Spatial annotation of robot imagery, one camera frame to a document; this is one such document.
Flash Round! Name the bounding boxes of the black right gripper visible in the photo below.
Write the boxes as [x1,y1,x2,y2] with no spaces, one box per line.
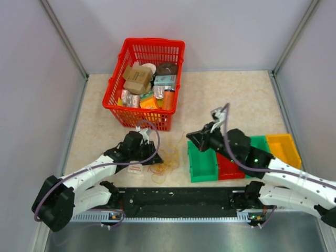
[186,122,238,164]

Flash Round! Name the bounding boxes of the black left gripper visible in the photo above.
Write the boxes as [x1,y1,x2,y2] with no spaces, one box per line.
[130,141,163,165]

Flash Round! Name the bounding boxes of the yellow and red wires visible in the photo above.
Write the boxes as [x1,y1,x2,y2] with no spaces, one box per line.
[148,131,186,184]

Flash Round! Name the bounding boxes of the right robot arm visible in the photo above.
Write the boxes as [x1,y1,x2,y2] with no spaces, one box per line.
[186,122,335,227]

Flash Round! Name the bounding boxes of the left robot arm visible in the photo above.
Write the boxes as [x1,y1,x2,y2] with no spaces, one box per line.
[31,127,163,232]

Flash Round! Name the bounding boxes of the white tissue pack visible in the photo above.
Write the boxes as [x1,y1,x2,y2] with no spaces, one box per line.
[127,164,143,175]

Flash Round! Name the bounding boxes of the left green plastic bin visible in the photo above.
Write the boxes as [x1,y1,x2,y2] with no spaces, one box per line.
[187,141,218,183]

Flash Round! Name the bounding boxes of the green plastic bin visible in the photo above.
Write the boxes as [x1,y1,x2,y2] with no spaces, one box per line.
[246,135,270,169]
[187,141,218,183]

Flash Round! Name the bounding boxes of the red plastic bin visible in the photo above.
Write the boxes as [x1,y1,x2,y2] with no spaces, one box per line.
[216,153,245,180]

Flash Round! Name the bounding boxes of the orange bottle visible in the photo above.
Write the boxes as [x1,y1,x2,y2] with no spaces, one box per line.
[162,89,175,110]

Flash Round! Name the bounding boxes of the orange yellow sticky notes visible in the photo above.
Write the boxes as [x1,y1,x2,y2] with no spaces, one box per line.
[140,95,159,110]

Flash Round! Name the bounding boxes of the right green plastic bin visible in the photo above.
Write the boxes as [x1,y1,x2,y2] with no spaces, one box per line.
[246,135,270,169]

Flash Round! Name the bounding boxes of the pink wrapped snack pack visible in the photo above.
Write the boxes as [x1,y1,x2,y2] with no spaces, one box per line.
[121,89,140,108]

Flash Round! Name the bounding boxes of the silver foil snack pack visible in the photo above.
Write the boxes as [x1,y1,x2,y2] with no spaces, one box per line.
[152,86,175,99]

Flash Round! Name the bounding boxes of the teal snack box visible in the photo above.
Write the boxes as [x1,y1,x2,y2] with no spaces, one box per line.
[154,75,176,86]

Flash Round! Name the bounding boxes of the small brown cardboard box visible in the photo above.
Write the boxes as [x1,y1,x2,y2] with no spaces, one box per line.
[123,81,148,95]

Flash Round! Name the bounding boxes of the yellow plastic bin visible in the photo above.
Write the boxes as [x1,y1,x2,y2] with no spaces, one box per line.
[266,134,302,169]

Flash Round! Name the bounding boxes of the white round plate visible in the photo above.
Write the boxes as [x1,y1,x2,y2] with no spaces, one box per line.
[132,61,156,74]

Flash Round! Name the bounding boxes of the red plastic shopping basket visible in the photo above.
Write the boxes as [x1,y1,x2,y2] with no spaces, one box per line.
[102,37,186,132]

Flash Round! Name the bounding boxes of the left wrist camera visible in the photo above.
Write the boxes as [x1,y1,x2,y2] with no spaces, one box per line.
[135,126,152,143]

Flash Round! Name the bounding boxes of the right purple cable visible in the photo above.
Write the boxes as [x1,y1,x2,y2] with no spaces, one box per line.
[222,102,336,226]

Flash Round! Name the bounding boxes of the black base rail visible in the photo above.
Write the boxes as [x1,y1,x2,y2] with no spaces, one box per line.
[115,186,266,218]

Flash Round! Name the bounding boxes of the grey slotted cable duct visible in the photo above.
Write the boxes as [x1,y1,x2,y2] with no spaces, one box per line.
[70,211,250,223]

